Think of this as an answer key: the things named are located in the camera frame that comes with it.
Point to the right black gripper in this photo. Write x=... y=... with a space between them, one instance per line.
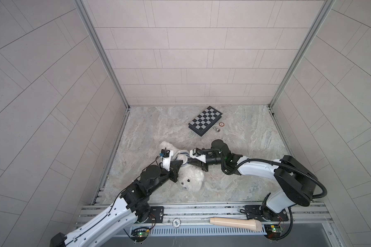
x=198 y=162

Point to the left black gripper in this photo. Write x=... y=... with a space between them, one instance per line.
x=174 y=168

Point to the white teddy bear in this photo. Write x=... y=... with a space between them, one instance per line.
x=190 y=177

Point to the blue white striped sweater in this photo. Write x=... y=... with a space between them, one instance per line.
x=185 y=158

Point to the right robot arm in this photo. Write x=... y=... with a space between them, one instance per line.
x=297 y=183

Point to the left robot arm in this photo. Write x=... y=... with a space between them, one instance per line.
x=129 y=207

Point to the silver chess piece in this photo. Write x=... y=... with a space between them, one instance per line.
x=216 y=129

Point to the black folded chess board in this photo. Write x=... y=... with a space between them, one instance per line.
x=205 y=120

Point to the white round knob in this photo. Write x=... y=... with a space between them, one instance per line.
x=176 y=223

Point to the left green circuit board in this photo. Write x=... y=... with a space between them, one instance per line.
x=140 y=234

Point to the green circuit board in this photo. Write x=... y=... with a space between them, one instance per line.
x=140 y=234
x=273 y=231

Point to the right green circuit board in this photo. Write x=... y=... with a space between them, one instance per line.
x=273 y=231

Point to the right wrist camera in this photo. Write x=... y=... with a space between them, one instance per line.
x=198 y=154

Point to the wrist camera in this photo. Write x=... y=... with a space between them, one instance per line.
x=198 y=154
x=166 y=157

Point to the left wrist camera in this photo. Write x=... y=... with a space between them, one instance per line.
x=166 y=157

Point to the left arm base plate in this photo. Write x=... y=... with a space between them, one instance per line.
x=151 y=214

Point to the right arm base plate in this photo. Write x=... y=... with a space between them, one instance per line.
x=266 y=215

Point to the beige handle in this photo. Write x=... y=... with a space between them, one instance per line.
x=251 y=224

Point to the aluminium mounting rail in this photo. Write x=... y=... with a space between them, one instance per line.
x=194 y=213

